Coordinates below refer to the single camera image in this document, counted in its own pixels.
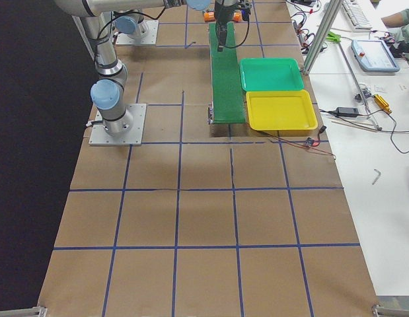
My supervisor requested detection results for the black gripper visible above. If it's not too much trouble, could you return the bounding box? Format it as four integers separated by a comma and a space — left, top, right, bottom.
214, 0, 237, 52

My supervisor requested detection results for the orange cylinder labelled 4680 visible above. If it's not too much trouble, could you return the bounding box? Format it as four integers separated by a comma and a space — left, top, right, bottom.
204, 11, 215, 22

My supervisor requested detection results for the person forearm green sleeve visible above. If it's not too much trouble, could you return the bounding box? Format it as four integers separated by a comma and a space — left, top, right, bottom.
381, 9, 409, 28

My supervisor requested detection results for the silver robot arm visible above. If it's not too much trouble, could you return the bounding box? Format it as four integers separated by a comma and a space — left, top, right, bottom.
114, 1, 240, 52
55, 1, 186, 137

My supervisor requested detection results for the green plastic tray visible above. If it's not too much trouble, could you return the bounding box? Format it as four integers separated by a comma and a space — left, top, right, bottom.
239, 57, 304, 92

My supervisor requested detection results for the green conveyor belt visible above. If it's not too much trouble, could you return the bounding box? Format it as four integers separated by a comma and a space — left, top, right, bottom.
208, 22, 246, 124

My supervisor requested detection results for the yellow plastic tray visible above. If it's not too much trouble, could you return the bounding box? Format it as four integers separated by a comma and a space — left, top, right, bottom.
246, 90, 318, 131

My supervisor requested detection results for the white keyboard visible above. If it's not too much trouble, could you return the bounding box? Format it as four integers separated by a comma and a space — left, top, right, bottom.
342, 0, 373, 32

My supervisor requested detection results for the small blue circuit board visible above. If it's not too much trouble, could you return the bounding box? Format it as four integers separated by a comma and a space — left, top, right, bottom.
303, 137, 315, 148

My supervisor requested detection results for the black power adapter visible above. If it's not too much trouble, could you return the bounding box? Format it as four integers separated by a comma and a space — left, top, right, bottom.
336, 107, 360, 118

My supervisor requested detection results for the wooden stick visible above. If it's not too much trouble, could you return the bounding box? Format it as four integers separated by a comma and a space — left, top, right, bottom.
330, 120, 381, 133

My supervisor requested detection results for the blue teach pendant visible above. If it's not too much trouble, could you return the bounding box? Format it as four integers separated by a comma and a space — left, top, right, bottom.
351, 40, 400, 73

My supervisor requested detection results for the gold power resistor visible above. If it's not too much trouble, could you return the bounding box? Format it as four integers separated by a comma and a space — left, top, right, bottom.
373, 94, 392, 114

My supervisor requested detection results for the silver allen key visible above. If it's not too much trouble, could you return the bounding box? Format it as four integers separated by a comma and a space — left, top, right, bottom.
371, 168, 382, 186

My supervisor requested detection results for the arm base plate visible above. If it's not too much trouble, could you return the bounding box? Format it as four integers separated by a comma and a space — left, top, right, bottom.
116, 20, 159, 46
89, 104, 147, 146

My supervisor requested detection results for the green-handled reacher grabber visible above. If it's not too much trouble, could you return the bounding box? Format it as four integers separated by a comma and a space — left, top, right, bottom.
326, 31, 383, 131

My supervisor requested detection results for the aluminium frame post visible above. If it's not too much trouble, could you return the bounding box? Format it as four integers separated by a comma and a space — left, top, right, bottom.
302, 0, 342, 75

